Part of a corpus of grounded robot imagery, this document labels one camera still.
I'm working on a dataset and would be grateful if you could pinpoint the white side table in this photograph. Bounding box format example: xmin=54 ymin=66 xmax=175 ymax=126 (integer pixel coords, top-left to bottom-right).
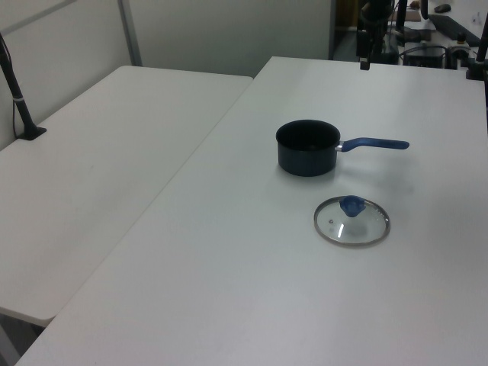
xmin=0 ymin=65 xmax=255 ymax=322

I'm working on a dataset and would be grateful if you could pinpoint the black clamped camera stand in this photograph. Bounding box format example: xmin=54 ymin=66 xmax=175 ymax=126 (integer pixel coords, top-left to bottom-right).
xmin=464 ymin=23 xmax=488 ymax=81

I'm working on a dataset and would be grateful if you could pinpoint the black keyboard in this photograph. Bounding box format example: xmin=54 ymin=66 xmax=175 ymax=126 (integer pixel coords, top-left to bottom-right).
xmin=428 ymin=12 xmax=482 ymax=41

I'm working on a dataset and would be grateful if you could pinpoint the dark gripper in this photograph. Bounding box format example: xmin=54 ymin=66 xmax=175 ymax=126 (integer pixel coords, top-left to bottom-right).
xmin=356 ymin=22 xmax=384 ymax=72

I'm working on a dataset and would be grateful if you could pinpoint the glass lid with blue knob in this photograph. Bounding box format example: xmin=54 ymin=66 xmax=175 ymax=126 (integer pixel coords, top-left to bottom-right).
xmin=313 ymin=194 xmax=392 ymax=248

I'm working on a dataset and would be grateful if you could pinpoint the grey metal partition post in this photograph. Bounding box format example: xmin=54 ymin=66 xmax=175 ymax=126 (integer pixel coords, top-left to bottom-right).
xmin=117 ymin=0 xmax=143 ymax=68

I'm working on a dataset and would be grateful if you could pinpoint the black equipment box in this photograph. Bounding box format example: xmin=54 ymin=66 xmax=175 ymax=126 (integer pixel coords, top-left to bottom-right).
xmin=403 ymin=45 xmax=448 ymax=69

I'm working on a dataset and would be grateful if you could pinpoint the black camera stand with plate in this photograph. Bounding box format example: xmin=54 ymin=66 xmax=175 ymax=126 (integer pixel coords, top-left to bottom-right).
xmin=0 ymin=32 xmax=48 ymax=141

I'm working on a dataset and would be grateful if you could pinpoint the dark saucepan with blue handle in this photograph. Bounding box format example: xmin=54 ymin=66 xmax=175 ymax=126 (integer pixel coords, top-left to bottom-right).
xmin=274 ymin=119 xmax=410 ymax=178

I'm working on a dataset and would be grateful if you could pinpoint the black monitor stand pole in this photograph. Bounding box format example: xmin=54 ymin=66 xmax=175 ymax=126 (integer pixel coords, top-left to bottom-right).
xmin=395 ymin=0 xmax=408 ymax=31

